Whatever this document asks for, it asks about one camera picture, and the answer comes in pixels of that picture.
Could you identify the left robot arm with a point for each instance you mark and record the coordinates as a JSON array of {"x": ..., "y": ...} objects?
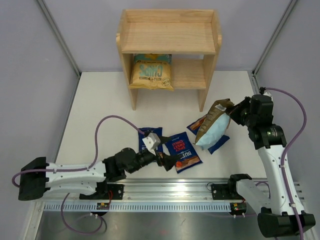
[{"x": 40, "y": 178}]

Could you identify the light blue cassava chips bag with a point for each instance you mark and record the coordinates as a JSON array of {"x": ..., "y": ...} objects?
[{"x": 214, "y": 125}]

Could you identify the large yellow kettle chips bag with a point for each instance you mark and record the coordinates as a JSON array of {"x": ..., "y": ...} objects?
[{"x": 152, "y": 71}]

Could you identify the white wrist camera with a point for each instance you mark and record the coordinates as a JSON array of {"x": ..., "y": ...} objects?
[
  {"x": 263, "y": 91},
  {"x": 151, "y": 142}
]

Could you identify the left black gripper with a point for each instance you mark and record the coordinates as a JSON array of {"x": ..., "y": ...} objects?
[{"x": 168, "y": 160}]

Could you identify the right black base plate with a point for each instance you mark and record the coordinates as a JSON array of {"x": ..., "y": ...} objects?
[{"x": 224, "y": 192}]

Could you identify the right aluminium frame post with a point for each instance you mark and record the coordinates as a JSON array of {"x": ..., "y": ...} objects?
[{"x": 275, "y": 34}]

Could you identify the aluminium frame post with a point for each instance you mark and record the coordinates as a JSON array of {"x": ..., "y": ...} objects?
[
  {"x": 58, "y": 35},
  {"x": 275, "y": 34}
]

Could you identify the wooden two-tier shelf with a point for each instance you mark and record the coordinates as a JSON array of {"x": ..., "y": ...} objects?
[{"x": 176, "y": 32}]

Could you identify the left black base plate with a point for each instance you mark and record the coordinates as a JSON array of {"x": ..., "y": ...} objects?
[{"x": 113, "y": 192}]

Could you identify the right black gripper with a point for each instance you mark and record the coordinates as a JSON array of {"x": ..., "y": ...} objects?
[{"x": 234, "y": 111}]

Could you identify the blue burts chips bag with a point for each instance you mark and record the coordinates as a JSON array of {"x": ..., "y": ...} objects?
[
  {"x": 194, "y": 127},
  {"x": 147, "y": 130},
  {"x": 179, "y": 144}
]

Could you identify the left aluminium frame post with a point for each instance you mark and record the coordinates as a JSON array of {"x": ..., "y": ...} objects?
[{"x": 58, "y": 35}]

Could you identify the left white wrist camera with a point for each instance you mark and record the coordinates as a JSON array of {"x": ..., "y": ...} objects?
[{"x": 151, "y": 142}]

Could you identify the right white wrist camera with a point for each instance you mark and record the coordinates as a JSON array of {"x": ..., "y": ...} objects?
[{"x": 263, "y": 91}]

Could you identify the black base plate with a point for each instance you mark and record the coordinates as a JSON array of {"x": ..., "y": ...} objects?
[
  {"x": 224, "y": 192},
  {"x": 113, "y": 192}
]

